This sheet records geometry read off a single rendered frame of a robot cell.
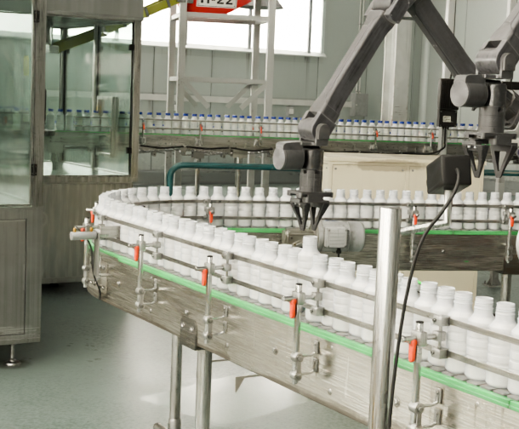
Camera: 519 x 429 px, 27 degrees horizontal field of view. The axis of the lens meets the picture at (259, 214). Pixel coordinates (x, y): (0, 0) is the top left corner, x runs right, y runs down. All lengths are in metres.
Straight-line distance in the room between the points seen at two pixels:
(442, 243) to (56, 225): 3.98
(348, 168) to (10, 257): 2.29
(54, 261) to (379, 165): 2.59
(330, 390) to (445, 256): 2.27
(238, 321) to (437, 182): 1.39
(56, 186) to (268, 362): 5.37
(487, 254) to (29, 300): 2.57
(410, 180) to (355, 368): 4.68
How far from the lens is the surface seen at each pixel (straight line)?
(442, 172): 1.60
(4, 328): 6.02
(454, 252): 4.78
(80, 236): 3.62
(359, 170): 6.97
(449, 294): 2.27
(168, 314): 3.30
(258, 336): 2.83
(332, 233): 4.40
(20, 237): 5.96
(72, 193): 8.08
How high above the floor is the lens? 1.55
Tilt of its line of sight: 6 degrees down
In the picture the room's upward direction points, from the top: 2 degrees clockwise
